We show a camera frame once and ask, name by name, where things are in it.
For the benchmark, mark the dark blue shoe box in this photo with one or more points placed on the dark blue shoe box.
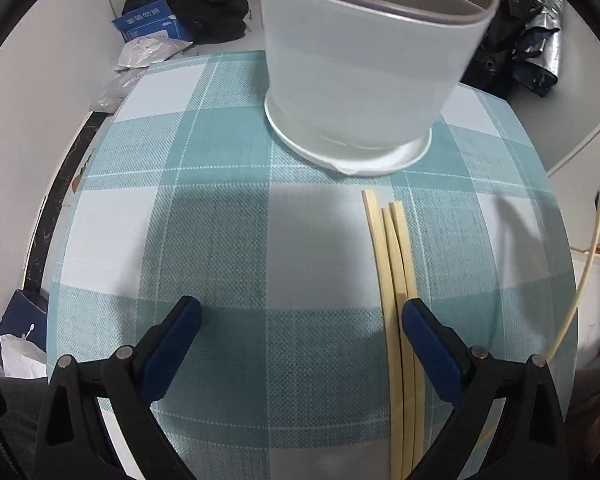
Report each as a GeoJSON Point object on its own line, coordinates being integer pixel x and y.
{"type": "Point", "coordinates": [22, 305]}

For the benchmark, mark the wooden chopstick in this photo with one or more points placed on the wooden chopstick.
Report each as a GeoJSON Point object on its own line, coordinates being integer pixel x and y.
{"type": "Point", "coordinates": [396, 285]}
{"type": "Point", "coordinates": [404, 245]}
{"type": "Point", "coordinates": [587, 270]}
{"type": "Point", "coordinates": [382, 280]}

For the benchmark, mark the small grey parcel bag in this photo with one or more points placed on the small grey parcel bag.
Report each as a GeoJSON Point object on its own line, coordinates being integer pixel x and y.
{"type": "Point", "coordinates": [150, 52]}

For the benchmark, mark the blue cardboard box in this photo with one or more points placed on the blue cardboard box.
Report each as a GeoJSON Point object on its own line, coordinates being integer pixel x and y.
{"type": "Point", "coordinates": [150, 20]}

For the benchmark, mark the white plastic bag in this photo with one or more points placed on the white plastic bag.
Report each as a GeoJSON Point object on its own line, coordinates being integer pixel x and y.
{"type": "Point", "coordinates": [22, 360]}

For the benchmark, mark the black duffel bag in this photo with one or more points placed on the black duffel bag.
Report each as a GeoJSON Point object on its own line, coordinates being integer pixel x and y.
{"type": "Point", "coordinates": [210, 5]}

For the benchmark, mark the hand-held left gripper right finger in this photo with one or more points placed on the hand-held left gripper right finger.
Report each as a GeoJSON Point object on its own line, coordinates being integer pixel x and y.
{"type": "Point", "coordinates": [432, 345]}

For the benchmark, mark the teal checked tablecloth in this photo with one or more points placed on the teal checked tablecloth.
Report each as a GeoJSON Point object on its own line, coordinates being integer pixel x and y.
{"type": "Point", "coordinates": [230, 210]}

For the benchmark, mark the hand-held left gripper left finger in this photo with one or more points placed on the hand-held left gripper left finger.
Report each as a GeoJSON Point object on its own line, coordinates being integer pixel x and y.
{"type": "Point", "coordinates": [172, 340]}

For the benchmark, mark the white utensil holder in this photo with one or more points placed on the white utensil holder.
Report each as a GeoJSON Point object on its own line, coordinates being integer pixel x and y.
{"type": "Point", "coordinates": [360, 70]}

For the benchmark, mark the silver folded umbrella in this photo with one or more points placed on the silver folded umbrella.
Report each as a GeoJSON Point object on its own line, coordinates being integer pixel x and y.
{"type": "Point", "coordinates": [542, 45]}

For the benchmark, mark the black backpack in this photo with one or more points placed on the black backpack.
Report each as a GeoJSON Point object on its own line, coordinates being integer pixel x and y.
{"type": "Point", "coordinates": [495, 55]}

